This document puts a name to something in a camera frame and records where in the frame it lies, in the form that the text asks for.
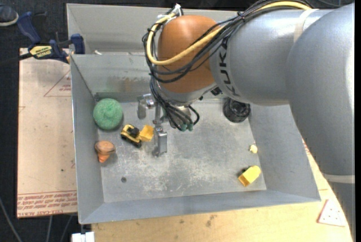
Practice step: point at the brown cardboard board, red print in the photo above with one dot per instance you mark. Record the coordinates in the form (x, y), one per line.
(45, 136)

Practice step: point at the yellow toy block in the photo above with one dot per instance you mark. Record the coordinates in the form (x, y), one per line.
(250, 175)

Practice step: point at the black cylinder on white bracket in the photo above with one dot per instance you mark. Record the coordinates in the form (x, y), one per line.
(236, 110)

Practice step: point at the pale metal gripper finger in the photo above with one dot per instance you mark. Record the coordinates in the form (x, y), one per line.
(162, 142)
(141, 111)

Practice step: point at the small pale yellow lump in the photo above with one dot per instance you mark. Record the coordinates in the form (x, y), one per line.
(253, 149)

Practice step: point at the grey metal bin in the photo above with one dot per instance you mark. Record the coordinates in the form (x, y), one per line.
(197, 173)

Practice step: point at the person's foot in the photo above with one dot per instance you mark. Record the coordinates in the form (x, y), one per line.
(7, 15)

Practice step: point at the tan and orange toy cone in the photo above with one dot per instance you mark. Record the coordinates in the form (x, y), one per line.
(103, 149)

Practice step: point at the green round sponge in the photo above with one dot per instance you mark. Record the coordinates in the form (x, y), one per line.
(107, 114)

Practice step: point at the yellow toy bulldozer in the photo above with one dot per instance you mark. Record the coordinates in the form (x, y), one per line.
(135, 135)

